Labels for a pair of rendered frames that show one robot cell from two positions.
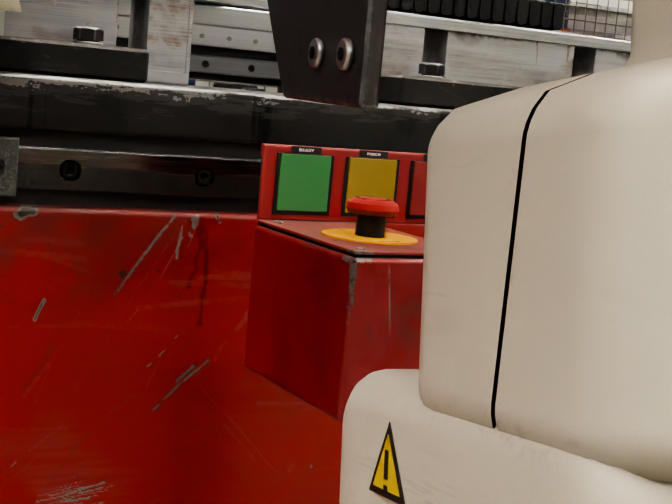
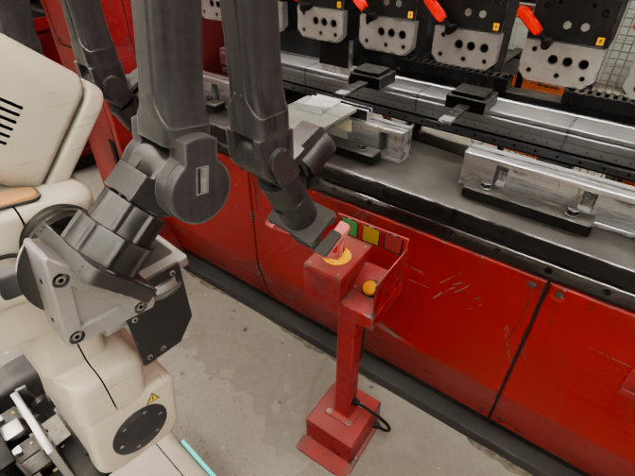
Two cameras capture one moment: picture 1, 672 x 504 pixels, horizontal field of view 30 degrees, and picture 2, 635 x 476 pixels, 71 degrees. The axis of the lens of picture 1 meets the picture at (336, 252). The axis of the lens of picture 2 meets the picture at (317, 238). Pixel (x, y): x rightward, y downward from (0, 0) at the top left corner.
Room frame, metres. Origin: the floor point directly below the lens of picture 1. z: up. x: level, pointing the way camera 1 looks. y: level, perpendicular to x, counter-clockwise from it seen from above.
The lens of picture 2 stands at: (0.52, -0.76, 1.49)
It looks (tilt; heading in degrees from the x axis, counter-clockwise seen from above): 38 degrees down; 64
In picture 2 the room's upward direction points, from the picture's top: straight up
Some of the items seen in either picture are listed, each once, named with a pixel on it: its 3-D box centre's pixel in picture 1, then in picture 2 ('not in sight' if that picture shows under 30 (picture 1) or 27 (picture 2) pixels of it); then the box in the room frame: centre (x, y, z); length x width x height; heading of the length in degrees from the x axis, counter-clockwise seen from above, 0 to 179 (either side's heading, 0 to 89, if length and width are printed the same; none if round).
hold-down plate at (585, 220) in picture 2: (508, 99); (524, 205); (1.36, -0.17, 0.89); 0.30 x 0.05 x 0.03; 118
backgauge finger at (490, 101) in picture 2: not in sight; (462, 105); (1.43, 0.17, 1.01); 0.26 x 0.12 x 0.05; 28
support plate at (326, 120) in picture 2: not in sight; (304, 117); (1.00, 0.32, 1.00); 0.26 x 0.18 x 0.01; 28
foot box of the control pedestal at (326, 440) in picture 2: not in sight; (339, 425); (0.93, -0.07, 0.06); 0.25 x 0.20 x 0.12; 30
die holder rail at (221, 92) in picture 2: not in sight; (211, 88); (0.88, 0.88, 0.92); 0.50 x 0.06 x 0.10; 118
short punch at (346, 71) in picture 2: not in sight; (335, 56); (1.13, 0.39, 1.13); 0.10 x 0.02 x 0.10; 118
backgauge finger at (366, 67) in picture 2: not in sight; (360, 81); (1.27, 0.48, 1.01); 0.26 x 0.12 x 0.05; 28
